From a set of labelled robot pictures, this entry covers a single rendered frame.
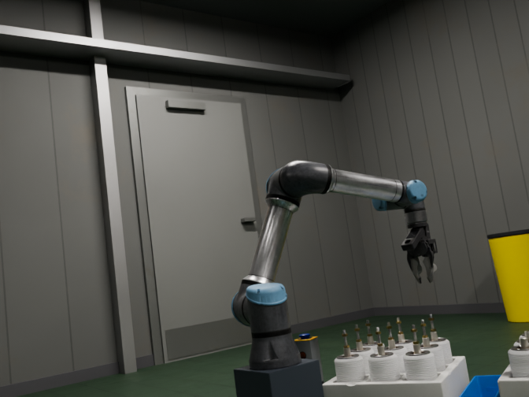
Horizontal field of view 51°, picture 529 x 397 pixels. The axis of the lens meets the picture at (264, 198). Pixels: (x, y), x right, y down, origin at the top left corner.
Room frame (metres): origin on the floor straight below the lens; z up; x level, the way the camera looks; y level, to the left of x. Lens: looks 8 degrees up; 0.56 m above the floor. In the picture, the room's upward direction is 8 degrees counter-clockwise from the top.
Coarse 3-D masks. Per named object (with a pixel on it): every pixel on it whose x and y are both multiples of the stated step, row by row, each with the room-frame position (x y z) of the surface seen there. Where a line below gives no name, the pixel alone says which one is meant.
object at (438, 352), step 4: (428, 348) 1.85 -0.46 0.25; (432, 348) 1.85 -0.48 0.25; (436, 348) 1.85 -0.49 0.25; (440, 348) 1.86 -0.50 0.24; (432, 352) 1.85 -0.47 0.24; (436, 352) 1.85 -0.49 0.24; (440, 352) 1.86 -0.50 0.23; (436, 356) 1.85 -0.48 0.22; (440, 356) 1.86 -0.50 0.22; (436, 360) 1.85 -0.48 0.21; (440, 360) 1.85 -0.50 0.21; (436, 364) 1.85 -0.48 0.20; (440, 364) 1.85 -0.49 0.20; (444, 364) 1.87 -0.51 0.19; (436, 368) 1.85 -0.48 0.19; (440, 368) 1.85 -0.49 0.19; (444, 368) 1.86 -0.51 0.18
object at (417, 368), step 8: (408, 360) 1.76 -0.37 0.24; (416, 360) 1.74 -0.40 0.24; (424, 360) 1.74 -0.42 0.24; (432, 360) 1.75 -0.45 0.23; (408, 368) 1.77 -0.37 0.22; (416, 368) 1.75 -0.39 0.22; (424, 368) 1.74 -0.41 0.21; (432, 368) 1.75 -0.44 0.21; (408, 376) 1.77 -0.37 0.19; (416, 376) 1.75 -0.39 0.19; (424, 376) 1.74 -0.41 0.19; (432, 376) 1.75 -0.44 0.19
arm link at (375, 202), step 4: (372, 200) 1.97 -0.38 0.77; (376, 200) 1.94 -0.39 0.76; (380, 200) 1.92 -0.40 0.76; (372, 204) 1.97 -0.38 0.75; (376, 204) 1.95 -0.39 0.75; (380, 204) 1.92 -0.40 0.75; (384, 204) 1.92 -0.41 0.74; (388, 204) 1.92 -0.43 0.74; (392, 204) 1.90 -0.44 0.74; (376, 208) 1.95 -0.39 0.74; (380, 208) 1.94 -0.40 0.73; (384, 208) 1.93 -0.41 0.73; (388, 208) 1.94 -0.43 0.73; (392, 208) 1.93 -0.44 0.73; (396, 208) 1.93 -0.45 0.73; (400, 208) 1.97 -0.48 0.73; (404, 208) 1.98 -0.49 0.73
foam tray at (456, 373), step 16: (448, 368) 1.86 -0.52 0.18; (464, 368) 1.99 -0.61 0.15; (336, 384) 1.85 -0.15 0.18; (352, 384) 1.83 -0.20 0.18; (368, 384) 1.79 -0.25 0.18; (384, 384) 1.77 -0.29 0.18; (400, 384) 1.74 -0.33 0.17; (416, 384) 1.72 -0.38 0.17; (432, 384) 1.70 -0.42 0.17; (448, 384) 1.75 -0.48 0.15; (464, 384) 1.95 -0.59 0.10
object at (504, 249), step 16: (496, 240) 3.88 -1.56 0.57; (512, 240) 3.79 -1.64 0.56; (528, 240) 3.76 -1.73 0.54; (496, 256) 3.92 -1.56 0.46; (512, 256) 3.80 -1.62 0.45; (528, 256) 3.76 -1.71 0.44; (496, 272) 3.99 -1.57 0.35; (512, 272) 3.82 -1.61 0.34; (528, 272) 3.77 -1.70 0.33; (512, 288) 3.84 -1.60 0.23; (528, 288) 3.78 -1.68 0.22; (512, 304) 3.87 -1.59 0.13; (528, 304) 3.80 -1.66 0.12; (512, 320) 3.90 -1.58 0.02; (528, 320) 3.81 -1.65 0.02
